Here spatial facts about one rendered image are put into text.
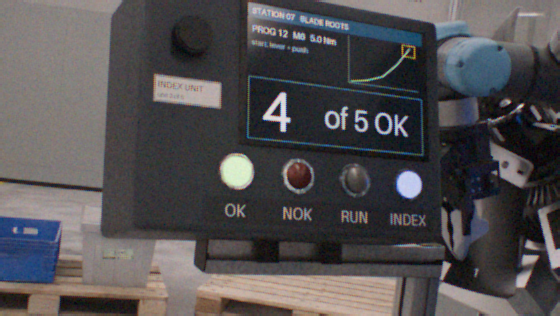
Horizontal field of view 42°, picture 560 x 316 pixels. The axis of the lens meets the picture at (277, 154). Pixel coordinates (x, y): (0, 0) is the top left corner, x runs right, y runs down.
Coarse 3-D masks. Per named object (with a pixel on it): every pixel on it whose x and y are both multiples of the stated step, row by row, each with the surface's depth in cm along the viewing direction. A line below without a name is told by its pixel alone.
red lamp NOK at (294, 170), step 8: (296, 160) 55; (304, 160) 56; (288, 168) 55; (296, 168) 55; (304, 168) 55; (288, 176) 55; (296, 176) 54; (304, 176) 55; (312, 176) 56; (288, 184) 55; (296, 184) 55; (304, 184) 55; (296, 192) 55
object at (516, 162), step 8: (496, 152) 129; (504, 152) 129; (512, 152) 129; (512, 160) 128; (520, 160) 128; (528, 160) 129; (504, 168) 127; (512, 168) 127; (520, 168) 128; (528, 168) 128; (504, 176) 126; (512, 176) 127; (520, 176) 127; (528, 176) 127; (520, 184) 126
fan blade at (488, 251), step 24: (504, 192) 124; (480, 216) 121; (504, 216) 121; (480, 240) 118; (504, 240) 118; (456, 264) 116; (480, 264) 115; (504, 264) 115; (480, 288) 113; (504, 288) 112
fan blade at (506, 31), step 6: (516, 12) 153; (510, 18) 154; (516, 18) 151; (504, 24) 156; (510, 24) 152; (498, 30) 158; (504, 30) 154; (510, 30) 150; (492, 36) 160; (498, 36) 156; (504, 36) 153; (510, 36) 149; (510, 42) 147
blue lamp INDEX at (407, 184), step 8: (408, 168) 60; (400, 176) 59; (408, 176) 59; (416, 176) 59; (400, 184) 59; (408, 184) 59; (416, 184) 59; (400, 192) 59; (408, 192) 59; (416, 192) 59; (408, 200) 59
